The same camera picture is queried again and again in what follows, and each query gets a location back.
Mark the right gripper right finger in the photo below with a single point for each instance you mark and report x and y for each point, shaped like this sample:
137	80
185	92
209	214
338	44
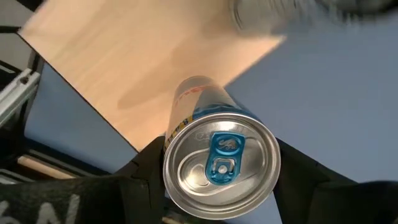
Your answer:
295	193

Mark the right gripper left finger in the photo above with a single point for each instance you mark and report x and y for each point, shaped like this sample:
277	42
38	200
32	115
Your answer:
146	186

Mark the blue Red Bull can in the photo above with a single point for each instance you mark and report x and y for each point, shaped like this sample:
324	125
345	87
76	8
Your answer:
222	186

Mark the white Celsius Tropical Vibe can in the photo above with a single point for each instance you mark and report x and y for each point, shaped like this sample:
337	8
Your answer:
273	15

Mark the blue grey table mat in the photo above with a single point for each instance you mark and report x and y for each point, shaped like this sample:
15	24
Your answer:
326	109

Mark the wooden shelf black metal frame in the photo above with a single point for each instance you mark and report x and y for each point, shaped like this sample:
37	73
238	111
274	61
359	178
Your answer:
124	62

